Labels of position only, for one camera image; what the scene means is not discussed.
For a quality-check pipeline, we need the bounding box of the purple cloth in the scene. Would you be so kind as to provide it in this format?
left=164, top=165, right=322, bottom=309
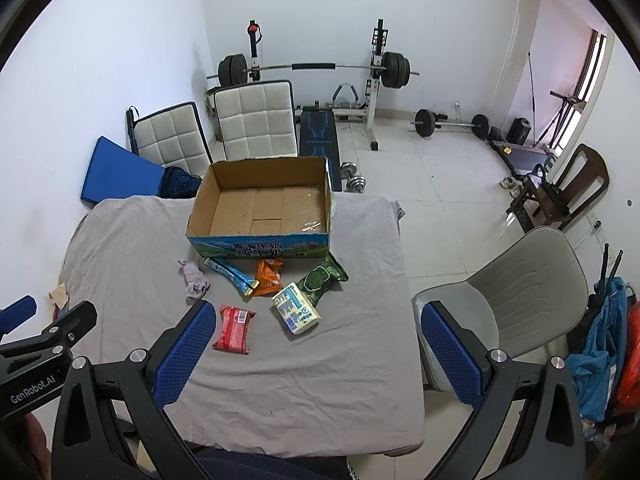
left=178, top=260, right=210, bottom=300

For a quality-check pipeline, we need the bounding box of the red snack packet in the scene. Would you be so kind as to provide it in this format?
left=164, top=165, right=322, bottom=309
left=213, top=304, right=256, bottom=354

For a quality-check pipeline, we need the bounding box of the blue long snack packet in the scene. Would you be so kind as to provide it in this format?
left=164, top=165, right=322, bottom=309
left=204, top=258, right=259, bottom=297

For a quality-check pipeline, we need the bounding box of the orange snack packet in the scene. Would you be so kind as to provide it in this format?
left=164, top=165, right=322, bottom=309
left=254, top=258, right=284, bottom=296

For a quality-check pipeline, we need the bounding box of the white blue milk carton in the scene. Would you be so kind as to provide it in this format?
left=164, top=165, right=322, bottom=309
left=272, top=283, right=321, bottom=335

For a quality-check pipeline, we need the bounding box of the green snack packet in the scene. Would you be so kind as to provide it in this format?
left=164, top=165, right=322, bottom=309
left=296, top=252, right=349, bottom=308

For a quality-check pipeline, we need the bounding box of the blue bag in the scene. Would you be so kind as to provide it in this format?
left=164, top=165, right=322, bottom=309
left=565, top=276, right=628, bottom=422

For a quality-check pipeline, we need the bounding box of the orange red bag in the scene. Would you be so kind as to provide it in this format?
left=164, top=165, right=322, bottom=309
left=616, top=302, right=640, bottom=413

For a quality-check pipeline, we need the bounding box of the grey shell chair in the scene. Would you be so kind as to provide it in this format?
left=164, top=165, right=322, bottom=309
left=412, top=225, right=590, bottom=394

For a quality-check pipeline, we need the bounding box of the blue foam mat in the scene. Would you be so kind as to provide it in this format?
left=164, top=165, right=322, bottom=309
left=80, top=136, right=164, bottom=205

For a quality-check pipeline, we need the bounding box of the dark blue cloth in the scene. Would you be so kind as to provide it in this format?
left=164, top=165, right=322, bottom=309
left=158, top=166, right=202, bottom=200

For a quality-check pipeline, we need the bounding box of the grey tablecloth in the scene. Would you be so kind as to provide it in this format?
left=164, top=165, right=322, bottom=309
left=61, top=193, right=424, bottom=457

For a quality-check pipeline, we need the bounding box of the white quilted chair left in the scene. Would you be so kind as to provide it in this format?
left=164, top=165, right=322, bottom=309
left=131, top=102, right=213, bottom=177

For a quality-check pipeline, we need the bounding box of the white quilted chair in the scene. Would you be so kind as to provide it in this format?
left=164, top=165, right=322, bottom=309
left=213, top=80, right=298, bottom=162
left=131, top=102, right=213, bottom=177

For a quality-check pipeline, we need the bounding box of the dark wooden chair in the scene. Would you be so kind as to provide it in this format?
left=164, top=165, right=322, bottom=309
left=506, top=143, right=611, bottom=233

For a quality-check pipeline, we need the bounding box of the cardboard box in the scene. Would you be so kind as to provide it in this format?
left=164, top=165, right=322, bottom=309
left=186, top=156, right=332, bottom=259

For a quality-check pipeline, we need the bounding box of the white quilted chair right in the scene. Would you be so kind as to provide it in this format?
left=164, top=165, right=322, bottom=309
left=213, top=80, right=298, bottom=162

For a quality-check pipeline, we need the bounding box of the treadmill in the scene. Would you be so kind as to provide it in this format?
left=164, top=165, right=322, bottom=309
left=488, top=140, right=556, bottom=181

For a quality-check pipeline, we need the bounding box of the barbell on rack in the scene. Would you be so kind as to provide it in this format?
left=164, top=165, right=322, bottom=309
left=206, top=52, right=420, bottom=89

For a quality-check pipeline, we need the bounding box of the black blue weight bench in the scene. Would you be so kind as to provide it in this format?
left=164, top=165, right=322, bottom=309
left=298, top=108, right=342, bottom=192

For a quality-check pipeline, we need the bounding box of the black speaker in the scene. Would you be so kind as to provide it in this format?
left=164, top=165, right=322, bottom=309
left=506, top=117, right=532, bottom=145

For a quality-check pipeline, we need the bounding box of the chrome dumbbell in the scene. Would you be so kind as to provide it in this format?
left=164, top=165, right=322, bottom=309
left=340, top=162, right=367, bottom=194

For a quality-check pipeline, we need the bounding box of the floor barbell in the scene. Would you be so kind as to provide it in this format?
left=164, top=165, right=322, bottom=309
left=411, top=108, right=491, bottom=140

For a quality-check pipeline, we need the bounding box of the white barbell rack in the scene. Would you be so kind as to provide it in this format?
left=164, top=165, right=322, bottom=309
left=246, top=18, right=388, bottom=151

